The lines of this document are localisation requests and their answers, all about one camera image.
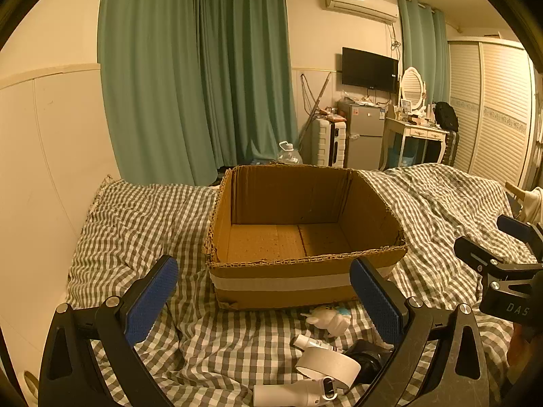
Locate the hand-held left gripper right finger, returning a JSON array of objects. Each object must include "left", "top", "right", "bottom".
[{"left": 349, "top": 257, "right": 501, "bottom": 407}]

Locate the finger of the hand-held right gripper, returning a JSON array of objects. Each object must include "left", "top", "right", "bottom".
[
  {"left": 453, "top": 236, "right": 516, "bottom": 283},
  {"left": 497, "top": 215, "right": 543, "bottom": 259}
]

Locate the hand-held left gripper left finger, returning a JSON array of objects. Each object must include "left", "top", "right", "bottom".
[{"left": 39, "top": 255, "right": 180, "bottom": 407}]

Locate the white toy figure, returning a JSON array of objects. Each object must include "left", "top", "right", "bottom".
[{"left": 301, "top": 305, "right": 351, "bottom": 336}]

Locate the black round object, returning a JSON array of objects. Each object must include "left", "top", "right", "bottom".
[{"left": 343, "top": 339, "right": 395, "bottom": 384}]

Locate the small white tube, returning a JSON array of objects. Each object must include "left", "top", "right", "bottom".
[{"left": 294, "top": 334, "right": 342, "bottom": 353}]

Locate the white tape roll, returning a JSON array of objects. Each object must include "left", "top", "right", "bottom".
[{"left": 296, "top": 346, "right": 361, "bottom": 388}]

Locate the brown cardboard box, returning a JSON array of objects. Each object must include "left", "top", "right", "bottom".
[{"left": 204, "top": 163, "right": 408, "bottom": 311}]

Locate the white handheld device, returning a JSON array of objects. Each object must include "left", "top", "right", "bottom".
[{"left": 253, "top": 375, "right": 346, "bottom": 407}]

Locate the person's right hand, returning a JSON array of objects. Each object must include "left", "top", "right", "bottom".
[{"left": 507, "top": 322, "right": 543, "bottom": 391}]

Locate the cream cloth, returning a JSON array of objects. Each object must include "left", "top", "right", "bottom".
[{"left": 505, "top": 181, "right": 543, "bottom": 223}]

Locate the checked blanket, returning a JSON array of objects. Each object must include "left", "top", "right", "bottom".
[{"left": 68, "top": 163, "right": 539, "bottom": 407}]

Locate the dark suitcase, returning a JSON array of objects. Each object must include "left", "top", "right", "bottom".
[{"left": 445, "top": 131, "right": 462, "bottom": 166}]

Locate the blue bin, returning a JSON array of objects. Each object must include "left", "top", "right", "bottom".
[{"left": 390, "top": 144, "right": 418, "bottom": 167}]

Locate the white louvred wardrobe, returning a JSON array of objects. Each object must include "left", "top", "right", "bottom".
[{"left": 447, "top": 38, "right": 541, "bottom": 187}]

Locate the black backpack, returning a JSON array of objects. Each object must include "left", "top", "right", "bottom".
[{"left": 435, "top": 102, "right": 460, "bottom": 131}]

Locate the white dressing table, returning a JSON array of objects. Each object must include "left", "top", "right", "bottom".
[{"left": 379, "top": 116, "right": 448, "bottom": 171}]

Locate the small grey fridge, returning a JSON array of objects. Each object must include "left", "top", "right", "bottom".
[{"left": 345, "top": 104, "right": 388, "bottom": 170}]

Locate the white suitcase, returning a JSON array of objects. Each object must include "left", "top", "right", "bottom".
[{"left": 312, "top": 117, "right": 348, "bottom": 167}]

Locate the large clear water bottle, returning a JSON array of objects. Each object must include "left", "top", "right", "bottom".
[{"left": 278, "top": 141, "right": 303, "bottom": 165}]

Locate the white oval mirror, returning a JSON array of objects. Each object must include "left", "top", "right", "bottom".
[{"left": 399, "top": 67, "right": 426, "bottom": 113}]

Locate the narrow green curtain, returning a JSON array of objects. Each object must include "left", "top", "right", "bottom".
[{"left": 399, "top": 0, "right": 450, "bottom": 106}]

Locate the wide green curtain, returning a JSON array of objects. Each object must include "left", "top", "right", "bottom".
[{"left": 97, "top": 0, "right": 205, "bottom": 187}]

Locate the white air conditioner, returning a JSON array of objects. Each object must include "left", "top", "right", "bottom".
[{"left": 321, "top": 0, "right": 399, "bottom": 24}]

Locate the black wall television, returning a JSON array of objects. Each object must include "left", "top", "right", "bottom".
[{"left": 341, "top": 47, "right": 399, "bottom": 93}]

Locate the wooden broom handle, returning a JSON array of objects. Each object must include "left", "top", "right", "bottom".
[{"left": 299, "top": 72, "right": 332, "bottom": 136}]

